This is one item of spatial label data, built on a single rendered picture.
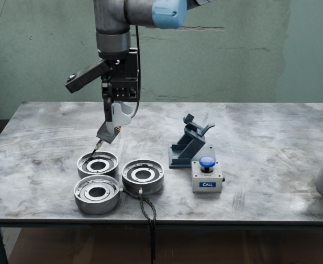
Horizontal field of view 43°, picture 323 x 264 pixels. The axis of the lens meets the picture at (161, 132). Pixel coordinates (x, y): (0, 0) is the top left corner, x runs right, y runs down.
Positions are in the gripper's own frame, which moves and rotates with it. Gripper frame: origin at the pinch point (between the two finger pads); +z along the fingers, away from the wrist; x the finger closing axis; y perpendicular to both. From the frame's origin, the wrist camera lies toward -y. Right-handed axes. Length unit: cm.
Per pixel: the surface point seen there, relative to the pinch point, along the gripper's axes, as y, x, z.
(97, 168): -4.2, 0.3, 12.3
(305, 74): 102, 155, 48
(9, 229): -62, 64, 93
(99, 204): -1.2, -17.5, 9.6
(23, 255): -26.4, -5.3, 38.0
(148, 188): 9.5, -10.4, 10.7
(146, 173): 8.8, -3.6, 11.2
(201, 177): 22.0, -8.7, 8.7
